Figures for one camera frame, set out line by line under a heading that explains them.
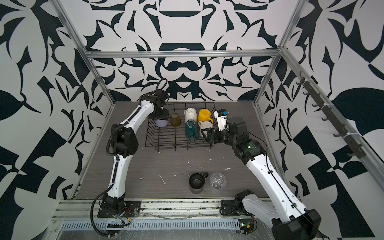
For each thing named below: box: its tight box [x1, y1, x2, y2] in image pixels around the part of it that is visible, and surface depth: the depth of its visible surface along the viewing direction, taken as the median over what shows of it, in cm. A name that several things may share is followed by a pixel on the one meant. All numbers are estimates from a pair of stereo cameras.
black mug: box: [188, 172, 209, 194], surface depth 79 cm
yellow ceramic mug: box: [198, 108, 214, 124], surface depth 101 cm
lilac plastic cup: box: [154, 119, 169, 128], surface depth 104 cm
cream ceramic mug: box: [184, 107, 198, 123], surface depth 99 cm
